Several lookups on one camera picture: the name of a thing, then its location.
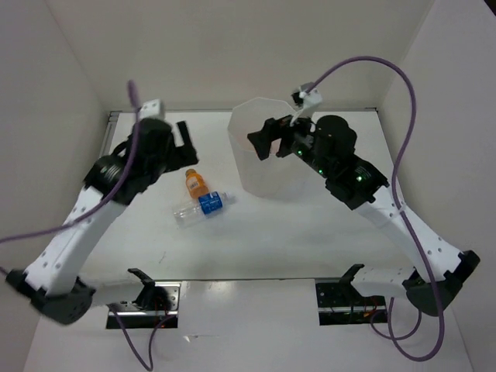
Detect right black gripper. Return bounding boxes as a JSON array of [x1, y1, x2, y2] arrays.
[[246, 105, 332, 178]]

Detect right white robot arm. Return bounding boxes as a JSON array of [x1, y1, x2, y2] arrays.
[[247, 115, 481, 316]]

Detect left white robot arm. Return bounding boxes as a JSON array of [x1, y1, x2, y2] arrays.
[[5, 118, 198, 326]]

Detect translucent white bin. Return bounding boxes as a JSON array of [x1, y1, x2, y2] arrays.
[[226, 97, 311, 201]]

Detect blue label clear bottle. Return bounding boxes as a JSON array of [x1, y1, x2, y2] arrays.
[[173, 191, 236, 228]]

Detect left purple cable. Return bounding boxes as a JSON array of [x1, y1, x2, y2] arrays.
[[0, 79, 179, 371]]

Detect purple cable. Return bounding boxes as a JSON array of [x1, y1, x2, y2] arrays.
[[0, 79, 179, 371], [300, 56, 446, 361]]

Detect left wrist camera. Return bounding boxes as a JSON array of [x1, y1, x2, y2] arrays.
[[139, 98, 165, 120]]

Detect aluminium table edge rail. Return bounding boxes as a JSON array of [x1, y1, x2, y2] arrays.
[[81, 111, 121, 226]]

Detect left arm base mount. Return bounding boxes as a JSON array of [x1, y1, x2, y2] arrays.
[[113, 281, 181, 329]]

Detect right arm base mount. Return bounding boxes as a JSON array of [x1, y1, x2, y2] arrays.
[[315, 278, 387, 326]]

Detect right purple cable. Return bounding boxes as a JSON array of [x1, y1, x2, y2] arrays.
[[300, 56, 446, 361]]

